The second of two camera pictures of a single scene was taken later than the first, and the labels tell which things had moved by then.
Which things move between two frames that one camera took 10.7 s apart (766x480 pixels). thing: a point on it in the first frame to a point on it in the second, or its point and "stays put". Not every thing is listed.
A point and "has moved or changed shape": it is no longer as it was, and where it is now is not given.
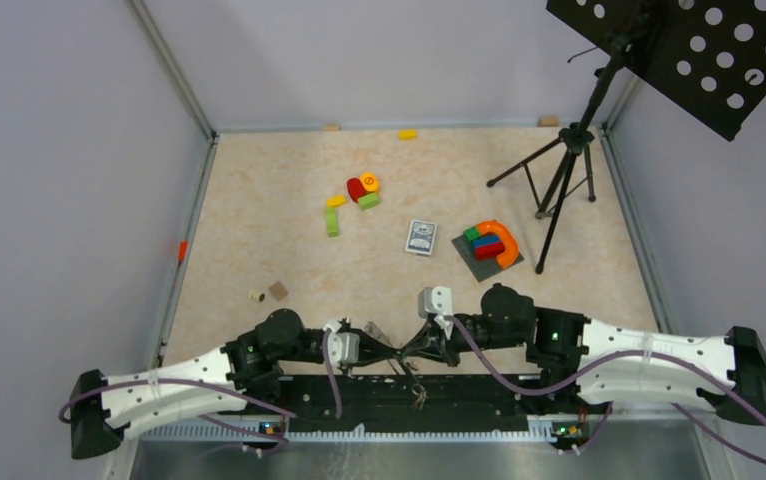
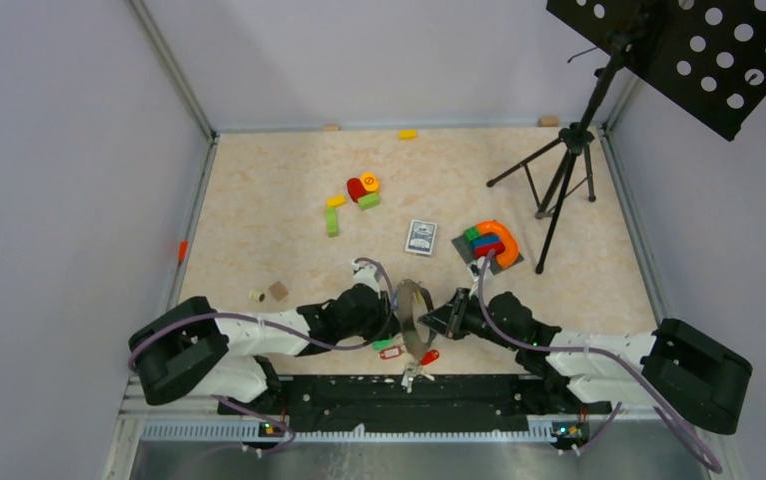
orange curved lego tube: (511, 252) stays put
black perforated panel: (719, 58) stays put
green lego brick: (472, 233) stays put
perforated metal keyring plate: (371, 326) has moved or changed shape
